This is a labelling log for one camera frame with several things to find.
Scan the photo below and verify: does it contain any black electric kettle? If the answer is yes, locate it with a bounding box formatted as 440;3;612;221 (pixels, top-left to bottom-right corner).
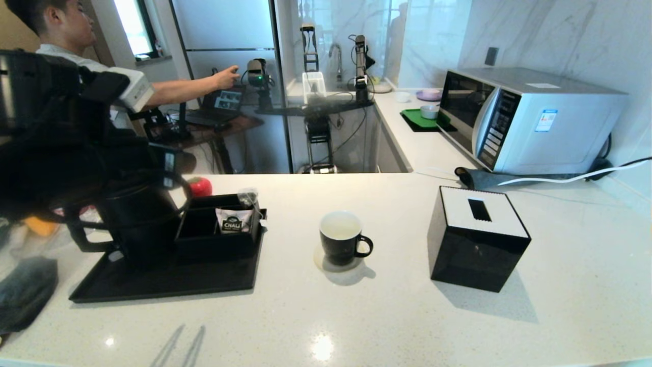
65;181;182;268

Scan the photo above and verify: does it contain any black jointed arm behind glass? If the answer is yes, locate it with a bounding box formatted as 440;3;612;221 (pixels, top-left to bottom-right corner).
349;35;376;102

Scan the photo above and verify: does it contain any white tea bag sachet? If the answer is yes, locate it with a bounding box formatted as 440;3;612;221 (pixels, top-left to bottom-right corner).
215;208;253;235

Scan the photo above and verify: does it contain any red strawberry toy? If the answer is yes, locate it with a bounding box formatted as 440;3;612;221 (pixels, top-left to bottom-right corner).
187;177;213;198

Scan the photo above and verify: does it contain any brown wooden desk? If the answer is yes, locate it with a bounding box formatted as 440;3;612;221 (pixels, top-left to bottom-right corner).
168;113;264;174

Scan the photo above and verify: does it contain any black compartment organizer box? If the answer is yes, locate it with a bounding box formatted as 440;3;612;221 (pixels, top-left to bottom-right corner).
173;194;261;261

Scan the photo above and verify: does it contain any black laptop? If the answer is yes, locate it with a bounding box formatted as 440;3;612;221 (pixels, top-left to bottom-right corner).
186;87;246;127

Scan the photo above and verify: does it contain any black rectangular serving tray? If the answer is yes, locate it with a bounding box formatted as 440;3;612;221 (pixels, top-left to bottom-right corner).
69;208;267;304

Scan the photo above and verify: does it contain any orange fruit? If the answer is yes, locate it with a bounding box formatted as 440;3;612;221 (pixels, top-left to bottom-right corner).
23;217;58;237

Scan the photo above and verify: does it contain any window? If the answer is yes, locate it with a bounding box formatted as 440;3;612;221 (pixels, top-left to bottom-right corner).
113;0;158;61

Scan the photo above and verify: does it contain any grey refrigerator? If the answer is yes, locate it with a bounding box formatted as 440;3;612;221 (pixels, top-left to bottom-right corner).
171;0;292;174

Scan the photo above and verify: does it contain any black stand with crossbar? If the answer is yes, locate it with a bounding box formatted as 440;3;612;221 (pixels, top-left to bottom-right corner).
255;98;376;174

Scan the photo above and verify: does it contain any person in grey shirt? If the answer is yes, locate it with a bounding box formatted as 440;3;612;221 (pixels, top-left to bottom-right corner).
5;0;240;130

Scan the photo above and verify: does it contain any tall black rack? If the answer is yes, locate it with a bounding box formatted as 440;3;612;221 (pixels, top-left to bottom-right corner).
300;22;320;72

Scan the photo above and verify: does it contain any round clear coaster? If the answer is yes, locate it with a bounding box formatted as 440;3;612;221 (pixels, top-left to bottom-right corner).
314;246;365;273

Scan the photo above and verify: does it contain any black mug white inside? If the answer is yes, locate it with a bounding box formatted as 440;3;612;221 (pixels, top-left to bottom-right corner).
319;211;374;267

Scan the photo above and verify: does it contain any chrome faucet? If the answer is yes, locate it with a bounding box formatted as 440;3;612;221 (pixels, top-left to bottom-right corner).
329;42;344;82

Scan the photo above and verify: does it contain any green mat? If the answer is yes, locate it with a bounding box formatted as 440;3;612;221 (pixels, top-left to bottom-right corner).
400;108;457;132

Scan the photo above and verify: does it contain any black tissue box white lid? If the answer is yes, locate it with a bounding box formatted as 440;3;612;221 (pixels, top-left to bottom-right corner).
427;185;532;293

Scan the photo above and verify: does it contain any silver microwave oven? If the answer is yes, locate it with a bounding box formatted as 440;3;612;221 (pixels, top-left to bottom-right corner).
438;66;630;176

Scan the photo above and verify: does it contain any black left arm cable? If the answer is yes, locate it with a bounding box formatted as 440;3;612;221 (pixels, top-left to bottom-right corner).
153;171;193;217

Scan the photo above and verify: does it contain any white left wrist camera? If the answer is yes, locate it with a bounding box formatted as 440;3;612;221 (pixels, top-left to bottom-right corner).
110;66;155;114

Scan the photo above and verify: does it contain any black camera unit green light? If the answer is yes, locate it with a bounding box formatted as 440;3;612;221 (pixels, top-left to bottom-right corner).
241;58;276;113

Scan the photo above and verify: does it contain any white power cable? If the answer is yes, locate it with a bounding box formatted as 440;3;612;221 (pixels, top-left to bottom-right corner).
497;158;652;187

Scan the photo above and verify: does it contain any black power cable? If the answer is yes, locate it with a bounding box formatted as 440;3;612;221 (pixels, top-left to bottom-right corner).
586;134;652;176

